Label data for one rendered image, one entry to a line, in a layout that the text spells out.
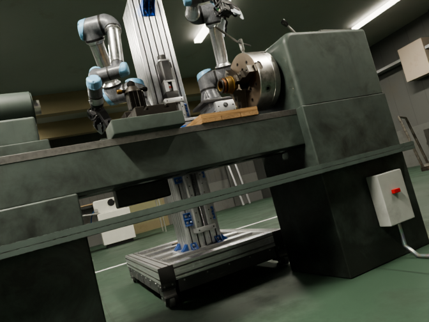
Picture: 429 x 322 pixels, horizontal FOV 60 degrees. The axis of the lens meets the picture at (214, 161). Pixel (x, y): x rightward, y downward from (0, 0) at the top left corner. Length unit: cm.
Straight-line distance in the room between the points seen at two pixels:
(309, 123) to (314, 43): 45
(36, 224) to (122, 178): 35
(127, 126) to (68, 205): 36
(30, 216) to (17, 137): 34
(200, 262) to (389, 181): 111
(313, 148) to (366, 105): 45
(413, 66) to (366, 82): 700
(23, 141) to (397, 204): 173
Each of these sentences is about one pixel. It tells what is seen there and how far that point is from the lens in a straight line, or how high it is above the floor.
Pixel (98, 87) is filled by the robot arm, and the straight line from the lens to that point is 205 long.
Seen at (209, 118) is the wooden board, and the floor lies 88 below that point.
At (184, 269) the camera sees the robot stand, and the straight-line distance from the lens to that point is 221.
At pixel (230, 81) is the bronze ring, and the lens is 195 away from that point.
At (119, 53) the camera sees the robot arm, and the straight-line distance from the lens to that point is 218.
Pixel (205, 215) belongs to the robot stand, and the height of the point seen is 43.
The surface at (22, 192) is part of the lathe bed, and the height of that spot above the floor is 73.
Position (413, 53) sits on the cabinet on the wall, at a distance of 923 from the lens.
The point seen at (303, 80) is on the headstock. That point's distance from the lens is 196.
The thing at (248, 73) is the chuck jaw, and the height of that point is 109.
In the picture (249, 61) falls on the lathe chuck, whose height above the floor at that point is 116.
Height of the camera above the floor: 55
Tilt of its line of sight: 5 degrees up
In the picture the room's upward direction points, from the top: 14 degrees counter-clockwise
